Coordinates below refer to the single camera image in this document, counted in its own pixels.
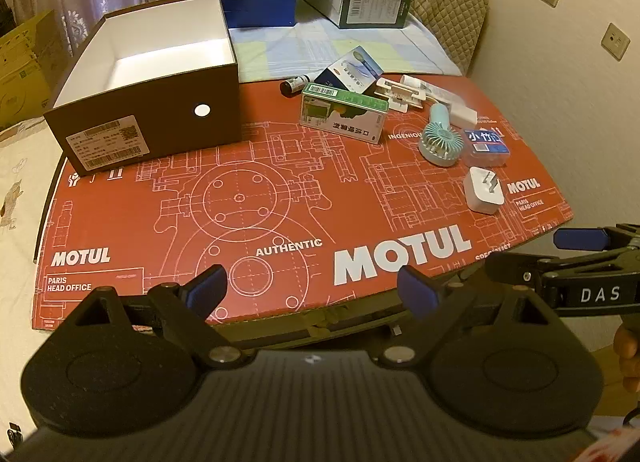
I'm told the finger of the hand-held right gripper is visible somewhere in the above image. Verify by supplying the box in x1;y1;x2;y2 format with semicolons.
486;252;566;288
553;224;640;258

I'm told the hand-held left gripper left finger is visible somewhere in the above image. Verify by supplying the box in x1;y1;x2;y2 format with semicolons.
65;264;256;369

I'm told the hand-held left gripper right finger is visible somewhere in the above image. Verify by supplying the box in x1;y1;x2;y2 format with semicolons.
380;266;566;369

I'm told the clear case blue label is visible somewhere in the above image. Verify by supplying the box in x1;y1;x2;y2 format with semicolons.
460;128;512;168

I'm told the mint handheld fan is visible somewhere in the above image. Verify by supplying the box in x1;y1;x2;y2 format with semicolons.
419;104;467;167

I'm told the white rectangular charger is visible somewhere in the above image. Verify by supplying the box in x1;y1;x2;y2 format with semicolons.
447;101;478;127

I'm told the brown shoe box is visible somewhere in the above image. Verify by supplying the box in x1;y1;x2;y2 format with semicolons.
42;0;241;178

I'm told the green white medicine box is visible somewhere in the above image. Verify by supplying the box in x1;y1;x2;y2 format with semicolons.
299;83;390;144

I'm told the white plastic clip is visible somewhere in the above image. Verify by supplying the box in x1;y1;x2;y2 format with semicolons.
374;77;432;114

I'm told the blue white medicine box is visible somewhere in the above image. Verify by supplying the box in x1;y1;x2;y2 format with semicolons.
315;46;383;93

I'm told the person's right hand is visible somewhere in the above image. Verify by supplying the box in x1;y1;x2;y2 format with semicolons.
614;327;640;393

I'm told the white square plug adapter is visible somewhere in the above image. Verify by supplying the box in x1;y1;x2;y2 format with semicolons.
463;167;505;215

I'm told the red printed mat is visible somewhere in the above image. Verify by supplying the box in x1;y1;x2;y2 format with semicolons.
31;74;575;333

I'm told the cream printed bedsheet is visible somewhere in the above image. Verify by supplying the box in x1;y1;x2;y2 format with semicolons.
0;117;66;443

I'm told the small dark bottle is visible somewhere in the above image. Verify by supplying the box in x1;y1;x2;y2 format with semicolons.
280;73;326;98

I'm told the checked pastel tablecloth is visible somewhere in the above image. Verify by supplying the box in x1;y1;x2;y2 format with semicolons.
227;7;463;85

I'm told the brown cardboard box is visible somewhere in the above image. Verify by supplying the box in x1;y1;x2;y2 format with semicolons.
0;9;68;130

